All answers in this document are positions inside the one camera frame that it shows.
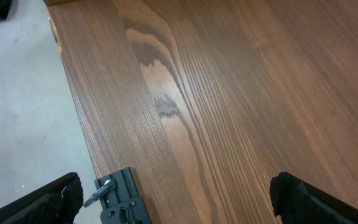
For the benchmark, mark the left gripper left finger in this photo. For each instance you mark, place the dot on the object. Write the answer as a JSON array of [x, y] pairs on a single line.
[[57, 202]]

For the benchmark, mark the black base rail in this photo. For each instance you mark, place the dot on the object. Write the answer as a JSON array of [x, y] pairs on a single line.
[[121, 203]]

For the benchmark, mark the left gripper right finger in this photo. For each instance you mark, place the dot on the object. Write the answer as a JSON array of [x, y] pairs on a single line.
[[296, 201]]

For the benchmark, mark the left grey clamp lever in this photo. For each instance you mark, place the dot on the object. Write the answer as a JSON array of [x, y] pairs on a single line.
[[101, 192]]

